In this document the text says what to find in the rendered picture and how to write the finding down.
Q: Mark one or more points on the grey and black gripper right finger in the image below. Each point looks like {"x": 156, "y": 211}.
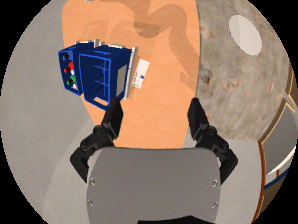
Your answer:
{"x": 200, "y": 128}

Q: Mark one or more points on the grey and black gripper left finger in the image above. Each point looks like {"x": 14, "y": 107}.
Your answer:
{"x": 103, "y": 136}

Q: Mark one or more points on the white paper strip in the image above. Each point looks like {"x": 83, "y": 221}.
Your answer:
{"x": 140, "y": 73}

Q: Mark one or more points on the blue plastic crate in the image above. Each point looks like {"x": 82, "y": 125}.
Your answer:
{"x": 108, "y": 85}
{"x": 75, "y": 58}

